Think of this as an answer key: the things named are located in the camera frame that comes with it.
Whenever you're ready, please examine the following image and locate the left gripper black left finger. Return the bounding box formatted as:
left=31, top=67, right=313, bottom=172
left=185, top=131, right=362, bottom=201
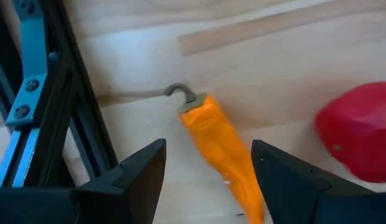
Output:
left=0, top=139, right=167, bottom=224

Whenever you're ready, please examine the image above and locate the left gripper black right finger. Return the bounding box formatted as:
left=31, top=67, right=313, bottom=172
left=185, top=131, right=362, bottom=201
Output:
left=251, top=139, right=386, bottom=224

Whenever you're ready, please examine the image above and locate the orange chili pepper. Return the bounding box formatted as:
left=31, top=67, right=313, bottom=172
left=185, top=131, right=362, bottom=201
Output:
left=163, top=82, right=265, bottom=224

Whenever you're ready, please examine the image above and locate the red tomato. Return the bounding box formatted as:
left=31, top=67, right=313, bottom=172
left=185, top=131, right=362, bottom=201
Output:
left=314, top=81, right=386, bottom=184

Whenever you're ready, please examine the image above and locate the black aluminium table frame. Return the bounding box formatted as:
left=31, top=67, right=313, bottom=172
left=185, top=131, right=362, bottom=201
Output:
left=0, top=0, right=119, bottom=189

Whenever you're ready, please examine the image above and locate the metal frame bracket with screws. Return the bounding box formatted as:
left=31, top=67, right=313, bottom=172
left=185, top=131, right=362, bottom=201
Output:
left=4, top=0, right=49, bottom=128

